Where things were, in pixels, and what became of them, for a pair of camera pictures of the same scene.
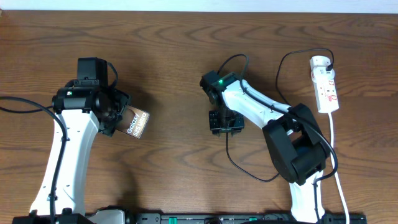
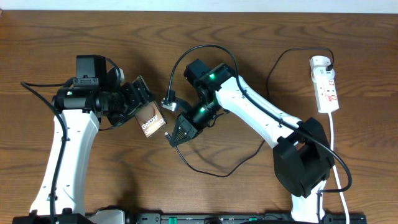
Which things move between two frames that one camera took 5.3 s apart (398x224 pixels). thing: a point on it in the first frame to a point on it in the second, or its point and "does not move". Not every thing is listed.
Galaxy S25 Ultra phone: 132,122 to 150,119
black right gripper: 216,128 to 185,122
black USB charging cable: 277,85 to 329,67
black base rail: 297,216 does not move
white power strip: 324,84 does not move
